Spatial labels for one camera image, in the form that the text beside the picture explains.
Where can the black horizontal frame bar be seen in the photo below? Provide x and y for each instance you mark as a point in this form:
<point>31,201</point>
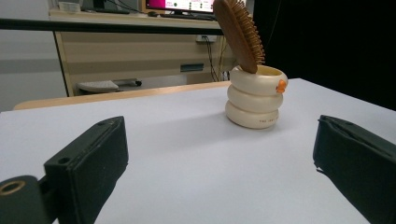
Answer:
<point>93,27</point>

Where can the black monitor base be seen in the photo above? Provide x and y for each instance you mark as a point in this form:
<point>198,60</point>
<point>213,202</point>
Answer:
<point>112,11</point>

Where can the wooden hairbrush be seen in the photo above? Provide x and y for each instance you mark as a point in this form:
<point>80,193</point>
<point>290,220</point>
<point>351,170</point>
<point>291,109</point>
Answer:
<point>236,37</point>

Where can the black keyboard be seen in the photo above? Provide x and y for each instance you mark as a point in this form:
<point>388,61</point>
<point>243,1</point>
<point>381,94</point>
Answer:
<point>193,17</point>

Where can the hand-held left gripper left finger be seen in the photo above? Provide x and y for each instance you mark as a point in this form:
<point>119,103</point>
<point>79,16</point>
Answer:
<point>90,168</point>

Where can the white partition panel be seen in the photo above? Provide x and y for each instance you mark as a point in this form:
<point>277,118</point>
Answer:
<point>25,77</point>

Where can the black computer mouse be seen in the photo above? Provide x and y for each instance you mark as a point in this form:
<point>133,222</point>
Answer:
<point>153,14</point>

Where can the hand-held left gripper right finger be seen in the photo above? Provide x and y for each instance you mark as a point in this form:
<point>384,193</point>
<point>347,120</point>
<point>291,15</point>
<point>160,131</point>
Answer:
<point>361,168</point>

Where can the black curtain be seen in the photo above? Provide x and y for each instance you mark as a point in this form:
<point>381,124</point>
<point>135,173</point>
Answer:
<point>327,46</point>

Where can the cream ringed duck cup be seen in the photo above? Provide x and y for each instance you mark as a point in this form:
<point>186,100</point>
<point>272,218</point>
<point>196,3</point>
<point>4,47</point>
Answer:
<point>255,102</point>

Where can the dark rectangular desk label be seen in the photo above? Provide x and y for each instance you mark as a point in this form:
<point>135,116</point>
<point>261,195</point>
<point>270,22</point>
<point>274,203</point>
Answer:
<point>192,67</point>

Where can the grey office chair base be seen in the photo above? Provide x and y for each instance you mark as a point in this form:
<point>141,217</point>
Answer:
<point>96,85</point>

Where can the computer monitor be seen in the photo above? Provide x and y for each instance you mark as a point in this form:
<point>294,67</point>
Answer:
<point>180,4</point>

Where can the light wooden office desk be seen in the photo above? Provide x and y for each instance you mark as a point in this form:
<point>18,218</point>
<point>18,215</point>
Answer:
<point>124,59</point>

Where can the white power socket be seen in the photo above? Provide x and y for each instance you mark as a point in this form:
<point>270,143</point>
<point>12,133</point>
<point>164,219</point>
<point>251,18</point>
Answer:
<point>206,38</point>

